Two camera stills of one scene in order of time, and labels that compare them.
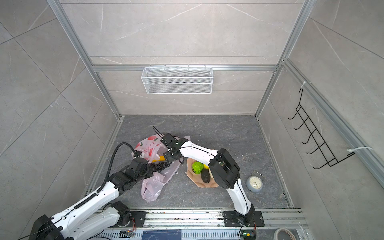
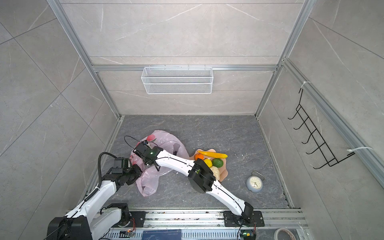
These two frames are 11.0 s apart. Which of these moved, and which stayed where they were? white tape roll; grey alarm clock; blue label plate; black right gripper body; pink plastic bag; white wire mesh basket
Moved: black right gripper body; pink plastic bag
Stayed: blue label plate; grey alarm clock; white wire mesh basket; white tape roll
